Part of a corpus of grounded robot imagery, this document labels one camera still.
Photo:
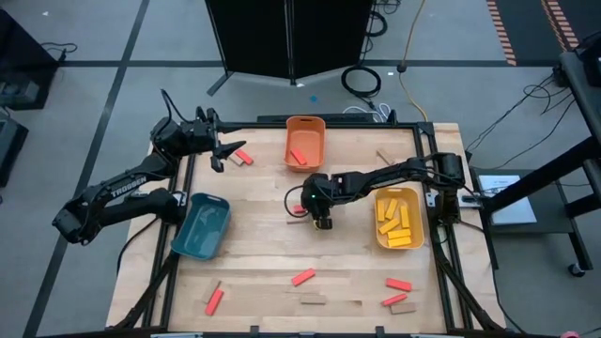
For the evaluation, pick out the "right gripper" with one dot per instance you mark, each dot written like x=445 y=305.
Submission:
x=321 y=195

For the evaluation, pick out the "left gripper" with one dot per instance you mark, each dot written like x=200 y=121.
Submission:
x=202 y=136

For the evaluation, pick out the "red rectangular block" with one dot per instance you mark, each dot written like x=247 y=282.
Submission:
x=298 y=156
x=394 y=299
x=303 y=277
x=399 y=284
x=244 y=157
x=299 y=209
x=214 y=302

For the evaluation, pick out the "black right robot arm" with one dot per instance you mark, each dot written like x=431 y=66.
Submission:
x=389 y=176

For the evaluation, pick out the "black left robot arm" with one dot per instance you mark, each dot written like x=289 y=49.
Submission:
x=127 y=185

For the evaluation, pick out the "long black bar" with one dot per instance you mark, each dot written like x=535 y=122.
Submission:
x=272 y=118

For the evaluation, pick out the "orange plastic bin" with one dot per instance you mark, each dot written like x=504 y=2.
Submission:
x=310 y=136

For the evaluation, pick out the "teal plastic bin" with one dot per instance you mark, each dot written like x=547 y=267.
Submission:
x=202 y=225

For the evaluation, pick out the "yellow plastic bin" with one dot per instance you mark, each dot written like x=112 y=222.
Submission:
x=415 y=197

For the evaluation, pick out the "black folding partition screen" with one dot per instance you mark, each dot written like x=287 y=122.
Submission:
x=253 y=37

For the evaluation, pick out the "white paper sheet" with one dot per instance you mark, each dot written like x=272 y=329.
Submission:
x=509 y=202

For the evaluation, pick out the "dark equipment box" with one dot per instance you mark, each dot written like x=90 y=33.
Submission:
x=11 y=150

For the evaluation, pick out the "black desk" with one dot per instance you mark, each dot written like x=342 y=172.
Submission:
x=23 y=47

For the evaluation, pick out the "black equipment cart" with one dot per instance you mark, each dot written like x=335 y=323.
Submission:
x=554 y=220

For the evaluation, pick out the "pink round object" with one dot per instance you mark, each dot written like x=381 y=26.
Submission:
x=570 y=335

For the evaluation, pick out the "black machine stand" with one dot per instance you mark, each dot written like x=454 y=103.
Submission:
x=580 y=89

